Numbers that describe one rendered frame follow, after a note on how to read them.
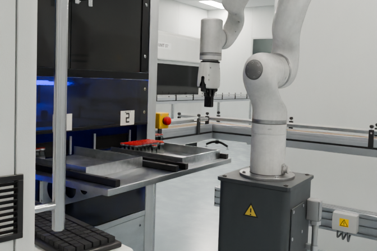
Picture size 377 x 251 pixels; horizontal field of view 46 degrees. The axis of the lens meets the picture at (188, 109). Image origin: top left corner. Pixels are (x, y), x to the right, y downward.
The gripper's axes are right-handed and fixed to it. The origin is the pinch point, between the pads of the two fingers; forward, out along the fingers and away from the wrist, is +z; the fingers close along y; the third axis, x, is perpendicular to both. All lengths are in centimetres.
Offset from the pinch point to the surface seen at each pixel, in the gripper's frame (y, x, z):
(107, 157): 28.4, -24.7, 21.1
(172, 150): -5.7, -20.5, 22.0
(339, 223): -79, 31, 61
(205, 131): -73, -46, 21
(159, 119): -14.5, -34.5, 10.2
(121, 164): 38.7, -8.9, 20.1
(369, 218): -84, 44, 57
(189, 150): -5.7, -11.9, 21.0
